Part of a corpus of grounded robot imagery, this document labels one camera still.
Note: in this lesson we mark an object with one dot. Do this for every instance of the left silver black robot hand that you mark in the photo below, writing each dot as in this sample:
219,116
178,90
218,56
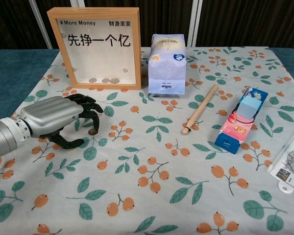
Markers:
51,113

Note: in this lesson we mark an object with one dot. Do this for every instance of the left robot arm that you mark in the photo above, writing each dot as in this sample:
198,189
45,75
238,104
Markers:
5,139

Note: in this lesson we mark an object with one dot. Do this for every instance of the dark pleated curtain panel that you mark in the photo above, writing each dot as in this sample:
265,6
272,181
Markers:
161,17
250,22
9,22

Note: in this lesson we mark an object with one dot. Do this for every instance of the floral leaf berry tablecloth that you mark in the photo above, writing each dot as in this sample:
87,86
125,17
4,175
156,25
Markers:
147,171

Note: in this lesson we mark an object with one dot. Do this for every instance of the lavender paper food bag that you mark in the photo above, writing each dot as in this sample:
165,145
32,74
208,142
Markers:
166,66

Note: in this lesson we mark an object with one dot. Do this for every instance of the wooden stick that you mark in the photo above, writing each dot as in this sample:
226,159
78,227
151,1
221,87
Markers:
202,109

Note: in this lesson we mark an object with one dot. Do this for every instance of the blue and pink carton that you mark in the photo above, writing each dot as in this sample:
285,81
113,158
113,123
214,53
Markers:
232,134

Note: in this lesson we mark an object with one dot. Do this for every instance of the black elastic band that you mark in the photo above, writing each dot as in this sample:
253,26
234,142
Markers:
245,120

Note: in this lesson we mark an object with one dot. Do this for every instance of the light blue cube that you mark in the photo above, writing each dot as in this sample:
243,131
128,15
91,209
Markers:
248,107

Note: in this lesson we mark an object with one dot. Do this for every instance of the clear plastic scourer packet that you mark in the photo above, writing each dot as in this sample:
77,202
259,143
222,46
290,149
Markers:
290,161

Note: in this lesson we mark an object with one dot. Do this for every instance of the wooden frame money box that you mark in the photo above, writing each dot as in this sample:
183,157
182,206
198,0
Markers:
100,61

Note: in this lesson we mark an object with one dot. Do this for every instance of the thick white frame post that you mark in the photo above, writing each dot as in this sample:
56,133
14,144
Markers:
40,24
194,22

